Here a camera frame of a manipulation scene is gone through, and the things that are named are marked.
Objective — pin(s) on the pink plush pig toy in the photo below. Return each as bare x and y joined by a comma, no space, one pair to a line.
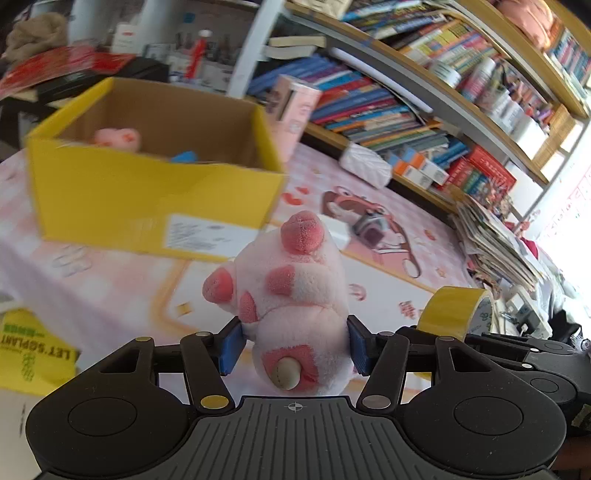
291,295

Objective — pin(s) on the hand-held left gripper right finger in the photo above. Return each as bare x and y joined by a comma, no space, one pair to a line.
358,347

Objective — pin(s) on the white power strip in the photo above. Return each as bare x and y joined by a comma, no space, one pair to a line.
526,311

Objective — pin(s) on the stack of papers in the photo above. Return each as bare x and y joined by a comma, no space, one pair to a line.
498,244

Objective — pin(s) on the yellow green printed bag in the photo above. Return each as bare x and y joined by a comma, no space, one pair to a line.
32,350

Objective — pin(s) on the row of leaning books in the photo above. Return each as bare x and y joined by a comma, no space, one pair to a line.
369,110

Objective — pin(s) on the small blue plastic toy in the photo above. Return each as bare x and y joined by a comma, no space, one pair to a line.
184,157

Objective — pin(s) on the pink plush chick toy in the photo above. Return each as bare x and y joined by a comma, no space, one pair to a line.
117,138

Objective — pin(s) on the yellow tape roll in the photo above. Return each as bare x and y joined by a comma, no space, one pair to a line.
455,309

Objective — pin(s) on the yellow cardboard box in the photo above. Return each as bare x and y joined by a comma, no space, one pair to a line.
138,203

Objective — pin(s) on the red paper sheets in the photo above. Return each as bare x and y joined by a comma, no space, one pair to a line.
55,67

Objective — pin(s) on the row of shelved books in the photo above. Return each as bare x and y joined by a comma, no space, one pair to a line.
461,50

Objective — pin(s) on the pink backpack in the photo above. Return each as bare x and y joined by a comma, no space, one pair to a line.
526,21

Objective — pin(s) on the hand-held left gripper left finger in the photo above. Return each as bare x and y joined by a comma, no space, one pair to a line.
231,347

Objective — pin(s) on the orange blue carton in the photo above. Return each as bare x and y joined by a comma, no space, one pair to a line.
406,164
434,173

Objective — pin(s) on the pink checked printed tablecloth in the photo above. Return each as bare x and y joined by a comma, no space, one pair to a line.
129,295

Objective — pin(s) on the red boxed book set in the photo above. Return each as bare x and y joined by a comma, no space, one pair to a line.
485,177

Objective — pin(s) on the wooden bookshelf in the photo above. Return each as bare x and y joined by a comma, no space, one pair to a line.
461,60

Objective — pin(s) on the pink carton box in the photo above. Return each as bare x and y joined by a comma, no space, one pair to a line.
295,115

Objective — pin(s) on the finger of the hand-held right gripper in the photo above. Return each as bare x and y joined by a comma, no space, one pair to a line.
415,339

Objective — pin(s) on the brown plush toy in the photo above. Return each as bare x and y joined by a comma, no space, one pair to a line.
37,32

